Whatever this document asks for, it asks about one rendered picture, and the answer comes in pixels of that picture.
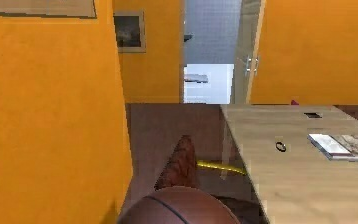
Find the brown basketball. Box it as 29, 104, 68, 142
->
117, 185, 242, 224

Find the beige wooden table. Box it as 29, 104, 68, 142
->
219, 103, 358, 224

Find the beige framed wall picture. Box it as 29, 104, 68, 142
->
0, 0, 97, 19

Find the reddish brown cloth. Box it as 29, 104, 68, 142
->
154, 134, 199, 191

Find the framed dark picture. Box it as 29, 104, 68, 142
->
113, 10, 147, 54

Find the open white book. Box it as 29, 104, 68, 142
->
307, 133, 358, 163

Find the grey room door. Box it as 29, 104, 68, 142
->
230, 0, 267, 105

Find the grey shelf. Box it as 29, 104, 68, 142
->
184, 73, 209, 84

